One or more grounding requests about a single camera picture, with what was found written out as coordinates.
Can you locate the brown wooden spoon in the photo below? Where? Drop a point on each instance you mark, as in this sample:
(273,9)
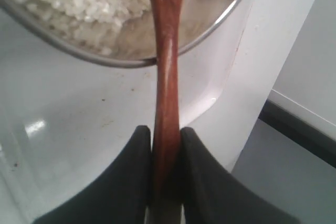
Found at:
(165,205)

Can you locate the beige grainy powder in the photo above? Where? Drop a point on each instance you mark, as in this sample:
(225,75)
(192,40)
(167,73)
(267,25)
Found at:
(94,24)

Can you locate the white plastic tray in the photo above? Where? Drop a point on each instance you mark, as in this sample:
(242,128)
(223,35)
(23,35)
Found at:
(63,120)

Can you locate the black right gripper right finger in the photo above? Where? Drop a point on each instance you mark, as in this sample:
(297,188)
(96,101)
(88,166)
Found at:
(213,195)

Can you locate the dark door frame post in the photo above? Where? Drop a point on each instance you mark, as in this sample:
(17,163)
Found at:
(299,131)

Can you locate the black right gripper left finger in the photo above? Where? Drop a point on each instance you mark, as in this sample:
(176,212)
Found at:
(118,195)

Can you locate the metal rice bowl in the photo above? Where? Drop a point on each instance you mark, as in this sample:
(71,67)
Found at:
(135,44)

